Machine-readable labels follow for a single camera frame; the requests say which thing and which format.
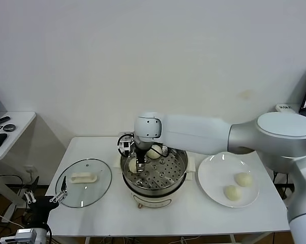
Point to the white round plate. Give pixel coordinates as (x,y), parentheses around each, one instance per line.
(214,178)

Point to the round glass pot lid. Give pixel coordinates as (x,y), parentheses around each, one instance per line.
(83,177)

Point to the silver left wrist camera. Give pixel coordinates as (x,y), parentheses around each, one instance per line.
(26,233)

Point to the white electric cooker pot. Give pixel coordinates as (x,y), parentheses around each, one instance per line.
(153,199)

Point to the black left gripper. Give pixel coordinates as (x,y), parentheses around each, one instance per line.
(41,206)

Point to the black bar device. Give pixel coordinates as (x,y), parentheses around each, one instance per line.
(1,121)

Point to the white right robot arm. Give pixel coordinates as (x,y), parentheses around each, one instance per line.
(206,134)

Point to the white wall socket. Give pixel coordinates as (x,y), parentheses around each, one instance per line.
(29,169)

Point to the white steamed baozi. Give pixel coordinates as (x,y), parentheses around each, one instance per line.
(232,193)
(132,165)
(243,179)
(154,153)

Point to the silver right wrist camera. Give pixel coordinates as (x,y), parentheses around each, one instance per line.
(125,145)

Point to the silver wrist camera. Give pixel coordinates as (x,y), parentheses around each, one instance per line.
(125,145)
(26,233)

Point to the steel perforated steamer basket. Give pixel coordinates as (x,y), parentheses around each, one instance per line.
(168,167)

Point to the white work table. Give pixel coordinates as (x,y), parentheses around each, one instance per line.
(104,221)

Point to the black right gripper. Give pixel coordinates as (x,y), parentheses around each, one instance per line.
(140,156)

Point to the white side desk with mouse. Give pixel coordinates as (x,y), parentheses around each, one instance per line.
(18,124)

